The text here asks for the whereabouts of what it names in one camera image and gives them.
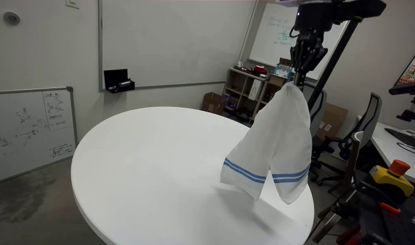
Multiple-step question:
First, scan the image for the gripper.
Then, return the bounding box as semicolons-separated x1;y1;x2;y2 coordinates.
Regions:
290;3;344;88

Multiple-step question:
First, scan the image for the white towel with blue stripes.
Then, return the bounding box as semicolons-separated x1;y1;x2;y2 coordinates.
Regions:
220;81;313;205

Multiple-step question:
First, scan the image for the red object on shelf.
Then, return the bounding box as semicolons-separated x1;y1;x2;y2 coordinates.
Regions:
253;64;270;77

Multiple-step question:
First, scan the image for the teal box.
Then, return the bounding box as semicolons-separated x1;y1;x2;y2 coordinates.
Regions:
273;64;293;79

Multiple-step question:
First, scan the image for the white box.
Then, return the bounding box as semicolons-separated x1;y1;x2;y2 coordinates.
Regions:
248;79;263;101

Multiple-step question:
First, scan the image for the cardboard box with labels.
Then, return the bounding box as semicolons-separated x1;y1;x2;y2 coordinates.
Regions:
315;103;349;142

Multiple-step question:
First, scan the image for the wooden cube shelf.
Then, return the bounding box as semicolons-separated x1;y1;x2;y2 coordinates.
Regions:
222;67;290;125

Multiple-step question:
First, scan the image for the black grey office chair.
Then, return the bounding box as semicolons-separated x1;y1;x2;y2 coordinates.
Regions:
309;92;383;187

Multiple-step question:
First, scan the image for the open cardboard box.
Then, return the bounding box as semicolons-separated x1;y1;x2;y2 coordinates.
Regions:
202;92;229;116

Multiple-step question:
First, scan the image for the monitor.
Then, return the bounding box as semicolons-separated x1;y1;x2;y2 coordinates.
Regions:
388;41;415;96

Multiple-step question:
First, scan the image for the white desk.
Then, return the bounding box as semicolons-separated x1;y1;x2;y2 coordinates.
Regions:
356;115;415;187

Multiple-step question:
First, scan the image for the black keyboard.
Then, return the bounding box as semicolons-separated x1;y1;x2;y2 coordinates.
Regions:
384;127;415;150

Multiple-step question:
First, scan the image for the yellow red emergency stop button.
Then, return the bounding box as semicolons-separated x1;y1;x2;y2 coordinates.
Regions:
369;159;415;198

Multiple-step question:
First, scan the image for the black marker holder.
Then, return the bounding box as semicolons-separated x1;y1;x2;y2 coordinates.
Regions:
103;68;136;94

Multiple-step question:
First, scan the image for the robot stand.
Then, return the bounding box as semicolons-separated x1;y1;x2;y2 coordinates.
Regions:
309;182;415;245

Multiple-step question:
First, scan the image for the leaning whiteboard with drawings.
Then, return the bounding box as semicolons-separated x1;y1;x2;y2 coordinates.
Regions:
0;86;79;186

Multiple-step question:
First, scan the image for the wall whiteboard with green writing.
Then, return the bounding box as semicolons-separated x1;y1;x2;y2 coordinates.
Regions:
248;3;350;81

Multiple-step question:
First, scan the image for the large wall whiteboard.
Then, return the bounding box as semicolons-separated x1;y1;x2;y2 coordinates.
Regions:
98;0;259;93

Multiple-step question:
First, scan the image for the black clamp with orange handle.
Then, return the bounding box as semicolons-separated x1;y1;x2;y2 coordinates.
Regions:
355;181;402;240

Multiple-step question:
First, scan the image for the round grey wall sensor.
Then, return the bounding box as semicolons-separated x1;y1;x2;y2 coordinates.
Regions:
3;12;21;26

